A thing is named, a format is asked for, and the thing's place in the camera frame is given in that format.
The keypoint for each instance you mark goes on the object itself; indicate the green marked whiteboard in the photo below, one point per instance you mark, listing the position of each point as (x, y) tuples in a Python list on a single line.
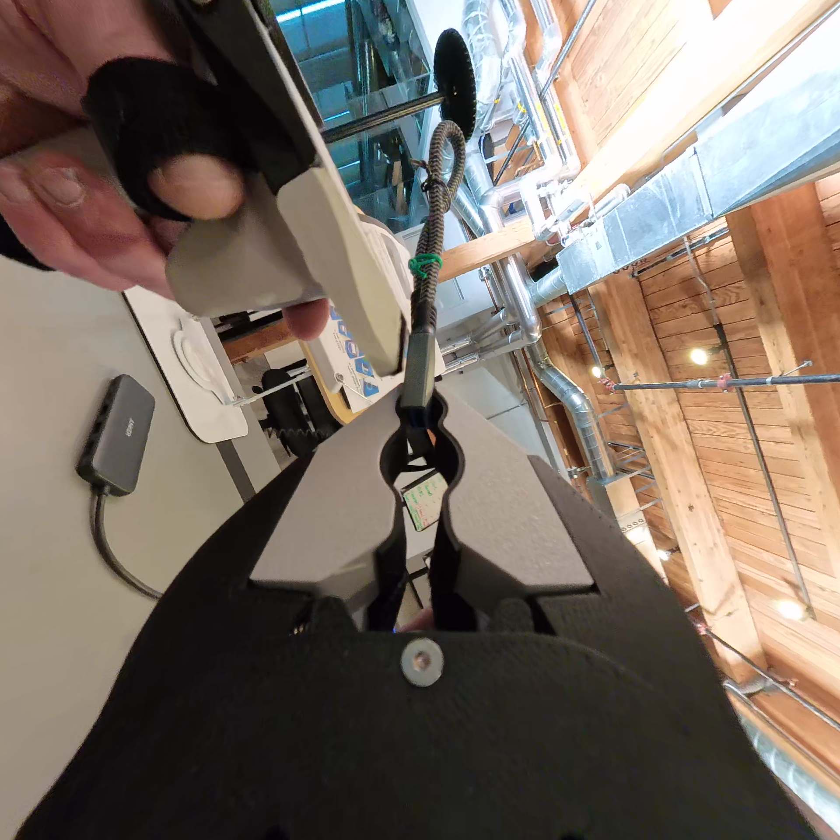
[(423, 503)]

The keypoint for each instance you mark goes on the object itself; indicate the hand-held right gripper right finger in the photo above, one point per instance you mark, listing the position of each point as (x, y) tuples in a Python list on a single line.
[(519, 519)]

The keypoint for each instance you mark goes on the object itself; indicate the instruction sheet wooden board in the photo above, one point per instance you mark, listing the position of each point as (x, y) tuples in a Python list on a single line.
[(355, 370)]

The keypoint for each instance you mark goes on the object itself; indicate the person's left hand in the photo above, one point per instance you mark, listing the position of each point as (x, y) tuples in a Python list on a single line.
[(53, 210)]

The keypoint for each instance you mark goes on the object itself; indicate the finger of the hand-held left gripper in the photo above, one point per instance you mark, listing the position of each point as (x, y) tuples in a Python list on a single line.
[(348, 263)]

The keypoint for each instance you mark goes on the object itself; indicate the white object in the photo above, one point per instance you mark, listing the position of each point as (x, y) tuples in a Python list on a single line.
[(116, 433)]

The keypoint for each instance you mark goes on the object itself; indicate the black pole with round disc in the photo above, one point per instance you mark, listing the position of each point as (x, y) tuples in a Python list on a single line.
[(454, 79)]

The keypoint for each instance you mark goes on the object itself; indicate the silver ventilation ducts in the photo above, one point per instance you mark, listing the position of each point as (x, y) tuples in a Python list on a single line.
[(584, 427)]

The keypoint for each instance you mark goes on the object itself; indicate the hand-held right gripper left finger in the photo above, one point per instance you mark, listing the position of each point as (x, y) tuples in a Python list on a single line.
[(328, 519)]

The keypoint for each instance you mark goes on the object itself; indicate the wooden post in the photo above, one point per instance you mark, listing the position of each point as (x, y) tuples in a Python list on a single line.
[(499, 248)]

